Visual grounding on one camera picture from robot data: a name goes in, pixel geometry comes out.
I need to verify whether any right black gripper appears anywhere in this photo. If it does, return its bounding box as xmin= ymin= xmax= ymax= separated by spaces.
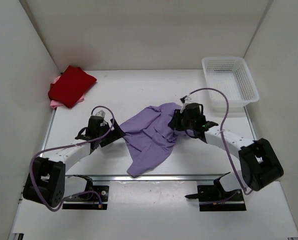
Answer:
xmin=169 ymin=108 xmax=196 ymax=131

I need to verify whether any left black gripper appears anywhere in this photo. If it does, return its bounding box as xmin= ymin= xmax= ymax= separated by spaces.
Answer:
xmin=97 ymin=118 xmax=126 ymax=147

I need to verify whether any lavender t shirt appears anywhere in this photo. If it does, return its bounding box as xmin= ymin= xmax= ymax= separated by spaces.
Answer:
xmin=120 ymin=102 xmax=185 ymax=178

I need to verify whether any red t shirt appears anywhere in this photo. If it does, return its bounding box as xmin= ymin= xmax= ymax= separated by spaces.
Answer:
xmin=47 ymin=65 xmax=97 ymax=109

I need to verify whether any pink t shirt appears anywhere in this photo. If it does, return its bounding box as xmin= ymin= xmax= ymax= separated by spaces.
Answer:
xmin=50 ymin=75 xmax=85 ymax=109

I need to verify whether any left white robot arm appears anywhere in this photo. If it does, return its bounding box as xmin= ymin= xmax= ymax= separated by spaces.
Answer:
xmin=22 ymin=115 xmax=126 ymax=212

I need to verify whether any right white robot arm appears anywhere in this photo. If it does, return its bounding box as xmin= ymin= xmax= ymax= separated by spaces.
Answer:
xmin=168 ymin=103 xmax=284 ymax=192

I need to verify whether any white plastic basket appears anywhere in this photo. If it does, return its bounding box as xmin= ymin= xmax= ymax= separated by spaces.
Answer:
xmin=201 ymin=56 xmax=260 ymax=112

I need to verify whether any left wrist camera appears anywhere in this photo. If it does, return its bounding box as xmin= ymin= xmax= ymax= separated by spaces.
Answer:
xmin=94 ymin=110 xmax=106 ymax=119

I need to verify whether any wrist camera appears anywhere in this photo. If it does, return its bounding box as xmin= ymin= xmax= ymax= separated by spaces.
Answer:
xmin=180 ymin=95 xmax=193 ymax=107
xmin=94 ymin=110 xmax=106 ymax=119

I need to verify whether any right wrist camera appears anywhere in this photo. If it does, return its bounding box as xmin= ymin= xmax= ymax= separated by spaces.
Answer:
xmin=180 ymin=95 xmax=193 ymax=107

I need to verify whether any aluminium rail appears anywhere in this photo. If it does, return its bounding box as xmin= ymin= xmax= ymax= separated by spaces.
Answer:
xmin=90 ymin=174 xmax=221 ymax=182

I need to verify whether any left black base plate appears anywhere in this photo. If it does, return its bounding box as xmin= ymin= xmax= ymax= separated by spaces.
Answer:
xmin=62 ymin=185 xmax=110 ymax=211

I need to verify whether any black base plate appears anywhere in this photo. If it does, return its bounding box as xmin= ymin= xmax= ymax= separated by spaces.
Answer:
xmin=184 ymin=172 xmax=247 ymax=212
xmin=62 ymin=185 xmax=110 ymax=211

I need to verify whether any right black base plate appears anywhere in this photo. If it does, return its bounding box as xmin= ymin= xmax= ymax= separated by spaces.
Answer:
xmin=184 ymin=172 xmax=247 ymax=212

